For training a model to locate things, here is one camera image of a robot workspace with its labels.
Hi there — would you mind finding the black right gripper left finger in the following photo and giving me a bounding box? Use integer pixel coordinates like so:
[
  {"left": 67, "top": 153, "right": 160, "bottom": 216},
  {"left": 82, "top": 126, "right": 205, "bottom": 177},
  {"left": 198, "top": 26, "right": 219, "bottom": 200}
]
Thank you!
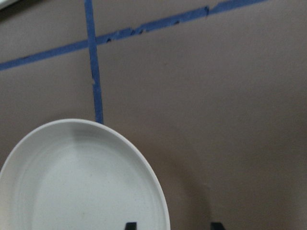
[{"left": 124, "top": 222, "right": 137, "bottom": 230}]

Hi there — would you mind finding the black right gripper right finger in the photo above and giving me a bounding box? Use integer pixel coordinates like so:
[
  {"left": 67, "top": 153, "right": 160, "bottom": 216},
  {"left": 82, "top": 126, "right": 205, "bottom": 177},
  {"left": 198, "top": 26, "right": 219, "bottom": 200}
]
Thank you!
[{"left": 210, "top": 222, "right": 225, "bottom": 230}]

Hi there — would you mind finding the white round plate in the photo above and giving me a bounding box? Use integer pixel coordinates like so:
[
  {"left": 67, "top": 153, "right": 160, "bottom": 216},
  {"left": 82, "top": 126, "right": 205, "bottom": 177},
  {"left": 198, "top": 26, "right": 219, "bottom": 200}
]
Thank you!
[{"left": 0, "top": 119, "right": 170, "bottom": 230}]

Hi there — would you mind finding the crossing blue tape strip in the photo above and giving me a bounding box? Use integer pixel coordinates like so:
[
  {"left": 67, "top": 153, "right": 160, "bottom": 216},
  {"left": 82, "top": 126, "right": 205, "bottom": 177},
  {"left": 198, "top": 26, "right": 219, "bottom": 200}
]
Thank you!
[{"left": 84, "top": 0, "right": 104, "bottom": 124}]

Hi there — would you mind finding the white object at corner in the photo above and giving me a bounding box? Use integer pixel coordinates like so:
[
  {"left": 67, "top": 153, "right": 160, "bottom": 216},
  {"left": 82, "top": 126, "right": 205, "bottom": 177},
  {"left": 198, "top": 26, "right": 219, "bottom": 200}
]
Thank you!
[{"left": 0, "top": 0, "right": 43, "bottom": 11}]

